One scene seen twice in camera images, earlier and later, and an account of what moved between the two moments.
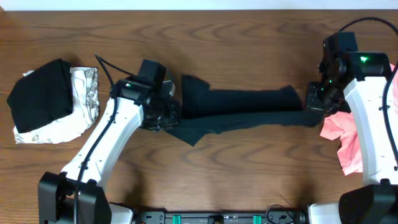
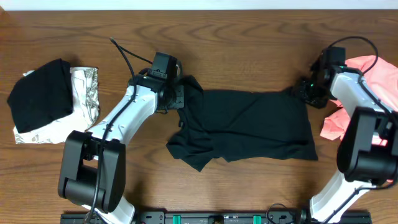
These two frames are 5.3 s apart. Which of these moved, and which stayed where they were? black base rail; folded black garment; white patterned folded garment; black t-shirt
Moved: black t-shirt
Stayed: white patterned folded garment; folded black garment; black base rail
